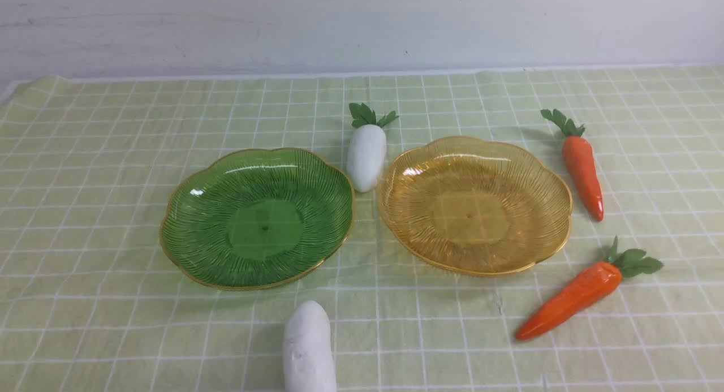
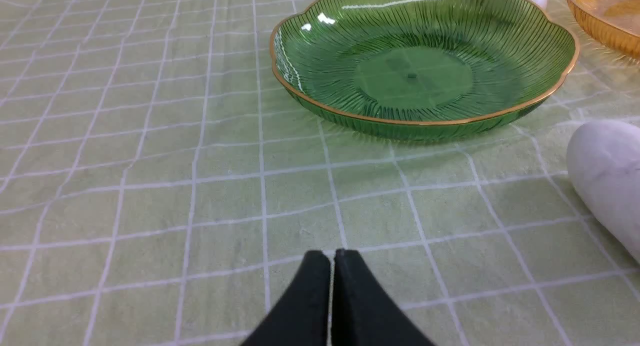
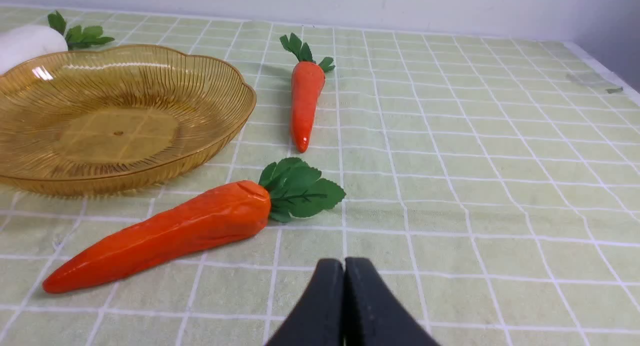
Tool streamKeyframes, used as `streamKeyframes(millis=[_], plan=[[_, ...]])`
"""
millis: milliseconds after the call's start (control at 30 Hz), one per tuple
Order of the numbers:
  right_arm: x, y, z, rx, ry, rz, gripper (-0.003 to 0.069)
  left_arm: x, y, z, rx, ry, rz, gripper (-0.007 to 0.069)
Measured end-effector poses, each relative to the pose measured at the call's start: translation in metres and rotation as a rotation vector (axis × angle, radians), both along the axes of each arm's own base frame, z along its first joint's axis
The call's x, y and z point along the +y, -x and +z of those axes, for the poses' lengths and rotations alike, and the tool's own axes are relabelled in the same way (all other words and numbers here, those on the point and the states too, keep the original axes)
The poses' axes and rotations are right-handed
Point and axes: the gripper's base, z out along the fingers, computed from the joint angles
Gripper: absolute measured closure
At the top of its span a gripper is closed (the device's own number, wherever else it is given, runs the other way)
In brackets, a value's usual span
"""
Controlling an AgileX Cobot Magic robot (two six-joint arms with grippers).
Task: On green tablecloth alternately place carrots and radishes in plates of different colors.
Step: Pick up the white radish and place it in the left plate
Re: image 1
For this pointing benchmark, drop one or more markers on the white radish with leaves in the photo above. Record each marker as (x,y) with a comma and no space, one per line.
(367,150)

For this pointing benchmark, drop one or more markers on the orange carrot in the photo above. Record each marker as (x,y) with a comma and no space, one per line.
(578,156)
(587,288)

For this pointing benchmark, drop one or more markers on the amber glass plate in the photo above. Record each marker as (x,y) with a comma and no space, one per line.
(478,207)

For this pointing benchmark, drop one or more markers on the green glass plate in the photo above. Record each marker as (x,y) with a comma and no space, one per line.
(258,218)

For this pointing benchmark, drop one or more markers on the green checked tablecloth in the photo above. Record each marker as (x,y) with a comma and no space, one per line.
(91,303)

